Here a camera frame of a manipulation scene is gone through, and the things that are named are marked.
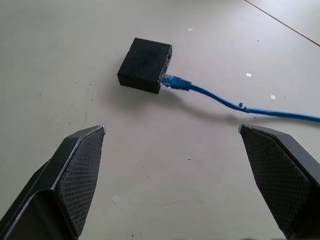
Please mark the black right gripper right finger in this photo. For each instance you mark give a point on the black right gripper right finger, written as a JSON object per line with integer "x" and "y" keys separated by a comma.
{"x": 280, "y": 175}

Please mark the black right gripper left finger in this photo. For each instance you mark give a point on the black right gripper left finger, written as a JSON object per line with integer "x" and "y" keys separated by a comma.
{"x": 72, "y": 180}

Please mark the black box with port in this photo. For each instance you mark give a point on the black box with port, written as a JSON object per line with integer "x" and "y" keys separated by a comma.
{"x": 143, "y": 65}

